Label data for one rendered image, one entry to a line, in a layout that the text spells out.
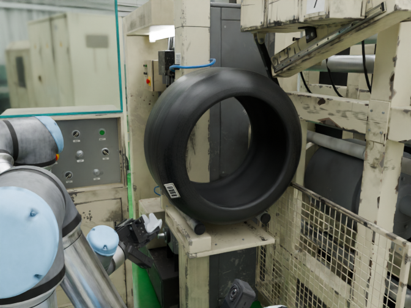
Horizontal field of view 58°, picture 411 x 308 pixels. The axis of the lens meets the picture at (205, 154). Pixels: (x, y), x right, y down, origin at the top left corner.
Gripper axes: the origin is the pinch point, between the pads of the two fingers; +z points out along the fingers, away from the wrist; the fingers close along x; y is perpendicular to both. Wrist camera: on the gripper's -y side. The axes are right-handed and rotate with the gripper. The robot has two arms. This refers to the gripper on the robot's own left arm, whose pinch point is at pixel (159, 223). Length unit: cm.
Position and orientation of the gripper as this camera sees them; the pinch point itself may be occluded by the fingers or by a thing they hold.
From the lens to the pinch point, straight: 124.7
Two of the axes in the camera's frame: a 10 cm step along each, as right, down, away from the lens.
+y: -3.6, -9.2, -1.8
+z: 4.7, -3.4, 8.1
